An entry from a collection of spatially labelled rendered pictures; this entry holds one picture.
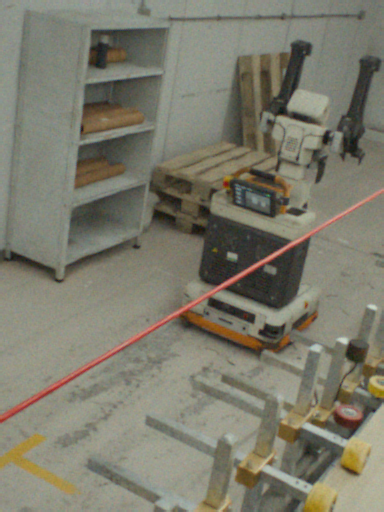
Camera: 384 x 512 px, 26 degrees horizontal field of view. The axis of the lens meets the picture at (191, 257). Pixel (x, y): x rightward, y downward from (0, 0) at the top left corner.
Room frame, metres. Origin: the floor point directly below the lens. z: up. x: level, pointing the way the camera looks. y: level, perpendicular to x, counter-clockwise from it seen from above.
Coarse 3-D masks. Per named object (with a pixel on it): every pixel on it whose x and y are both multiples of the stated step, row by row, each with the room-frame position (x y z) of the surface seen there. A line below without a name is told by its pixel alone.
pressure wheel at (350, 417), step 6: (336, 408) 2.12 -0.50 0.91; (342, 408) 2.13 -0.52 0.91; (348, 408) 2.13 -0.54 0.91; (354, 408) 2.14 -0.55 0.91; (336, 414) 2.10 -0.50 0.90; (342, 414) 2.09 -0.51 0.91; (348, 414) 2.10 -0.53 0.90; (354, 414) 2.11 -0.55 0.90; (360, 414) 2.11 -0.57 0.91; (336, 420) 2.09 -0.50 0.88; (342, 420) 2.08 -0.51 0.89; (348, 420) 2.07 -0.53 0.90; (354, 420) 2.08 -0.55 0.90; (360, 420) 2.09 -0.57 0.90; (342, 426) 2.08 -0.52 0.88; (348, 426) 2.07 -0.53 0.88; (354, 426) 2.08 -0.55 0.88
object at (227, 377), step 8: (224, 376) 2.28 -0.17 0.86; (232, 376) 2.28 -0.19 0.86; (232, 384) 2.27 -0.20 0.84; (240, 384) 2.25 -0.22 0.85; (248, 384) 2.25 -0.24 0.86; (256, 384) 2.26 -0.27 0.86; (248, 392) 2.24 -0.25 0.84; (256, 392) 2.23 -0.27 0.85; (264, 392) 2.22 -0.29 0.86; (272, 392) 2.23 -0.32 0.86; (264, 400) 2.21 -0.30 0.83; (288, 400) 2.19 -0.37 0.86; (288, 408) 2.18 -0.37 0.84; (312, 408) 2.17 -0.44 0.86; (328, 424) 2.12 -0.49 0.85; (336, 424) 2.11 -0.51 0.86; (336, 432) 2.11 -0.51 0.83; (344, 432) 2.10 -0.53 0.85
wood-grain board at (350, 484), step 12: (372, 420) 2.10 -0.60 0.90; (372, 432) 2.03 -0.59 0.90; (372, 444) 1.97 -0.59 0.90; (372, 456) 1.91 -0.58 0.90; (336, 468) 1.83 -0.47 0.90; (372, 468) 1.85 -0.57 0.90; (324, 480) 1.76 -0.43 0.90; (336, 480) 1.77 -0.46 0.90; (348, 480) 1.78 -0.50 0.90; (360, 480) 1.79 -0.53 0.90; (372, 480) 1.80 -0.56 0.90; (348, 492) 1.73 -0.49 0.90; (360, 492) 1.74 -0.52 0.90; (372, 492) 1.75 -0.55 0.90; (336, 504) 1.68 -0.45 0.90; (348, 504) 1.68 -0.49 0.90; (360, 504) 1.69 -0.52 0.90; (372, 504) 1.70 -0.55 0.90
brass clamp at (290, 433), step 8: (288, 416) 1.92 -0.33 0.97; (296, 416) 1.93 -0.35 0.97; (312, 416) 1.97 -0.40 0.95; (280, 424) 1.89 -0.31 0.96; (288, 424) 1.88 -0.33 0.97; (296, 424) 1.89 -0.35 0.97; (280, 432) 1.89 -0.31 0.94; (288, 432) 1.88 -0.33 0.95; (296, 432) 1.87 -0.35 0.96; (288, 440) 1.88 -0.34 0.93
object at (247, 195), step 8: (232, 184) 4.20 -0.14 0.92; (240, 184) 4.17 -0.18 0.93; (248, 184) 4.15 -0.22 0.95; (256, 184) 4.14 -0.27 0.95; (232, 192) 4.22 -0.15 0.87; (240, 192) 4.19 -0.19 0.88; (248, 192) 4.16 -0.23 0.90; (256, 192) 4.13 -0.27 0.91; (264, 192) 4.10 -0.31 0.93; (272, 192) 4.08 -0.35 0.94; (240, 200) 4.21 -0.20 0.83; (248, 200) 4.18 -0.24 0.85; (256, 200) 4.15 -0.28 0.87; (264, 200) 4.12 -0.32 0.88; (272, 200) 4.09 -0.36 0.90; (280, 200) 4.13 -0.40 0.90; (288, 200) 4.13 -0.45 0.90; (248, 208) 4.20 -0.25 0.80; (256, 208) 4.17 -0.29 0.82; (264, 208) 4.14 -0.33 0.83; (272, 208) 4.12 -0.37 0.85; (272, 216) 4.14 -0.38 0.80
